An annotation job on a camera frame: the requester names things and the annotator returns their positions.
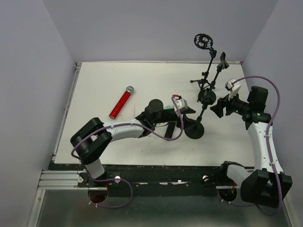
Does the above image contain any red glitter microphone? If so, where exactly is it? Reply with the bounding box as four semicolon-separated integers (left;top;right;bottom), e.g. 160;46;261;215
109;86;134;119

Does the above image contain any black round-base mic stand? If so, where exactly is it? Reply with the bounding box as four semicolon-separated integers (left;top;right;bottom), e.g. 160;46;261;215
185;89;216;140

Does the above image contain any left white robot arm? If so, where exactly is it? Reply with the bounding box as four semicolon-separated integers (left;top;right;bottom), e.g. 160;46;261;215
70;96;196;180

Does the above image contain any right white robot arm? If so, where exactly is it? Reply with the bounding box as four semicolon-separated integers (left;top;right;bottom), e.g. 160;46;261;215
210;86;293;208

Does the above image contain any black round-base clip stand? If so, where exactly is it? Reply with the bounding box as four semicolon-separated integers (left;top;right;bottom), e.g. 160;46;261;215
197;51;229;93

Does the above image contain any black glitter microphone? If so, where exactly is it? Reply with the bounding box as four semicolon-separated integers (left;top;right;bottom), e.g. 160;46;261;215
164;122;176;139

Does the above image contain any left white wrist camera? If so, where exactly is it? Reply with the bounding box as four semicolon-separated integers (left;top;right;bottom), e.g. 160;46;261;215
172;95;188;114

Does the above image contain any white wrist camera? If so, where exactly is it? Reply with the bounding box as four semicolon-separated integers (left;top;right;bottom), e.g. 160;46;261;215
172;95;188;114
225;78;241;100

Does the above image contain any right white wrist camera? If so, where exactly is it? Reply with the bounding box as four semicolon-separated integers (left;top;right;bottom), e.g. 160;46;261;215
225;78;241;100

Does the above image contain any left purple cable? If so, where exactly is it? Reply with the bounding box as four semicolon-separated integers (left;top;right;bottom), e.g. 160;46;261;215
71;96;185;209

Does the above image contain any black tripod shock-mount stand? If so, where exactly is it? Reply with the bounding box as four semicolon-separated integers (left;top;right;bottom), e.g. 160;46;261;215
190;33;217;99

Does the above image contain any black front mounting rail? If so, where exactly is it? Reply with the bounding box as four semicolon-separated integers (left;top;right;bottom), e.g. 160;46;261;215
78;165;237;198

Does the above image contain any aluminium extrusion frame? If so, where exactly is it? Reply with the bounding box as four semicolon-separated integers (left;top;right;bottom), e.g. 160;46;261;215
25;62;82;227

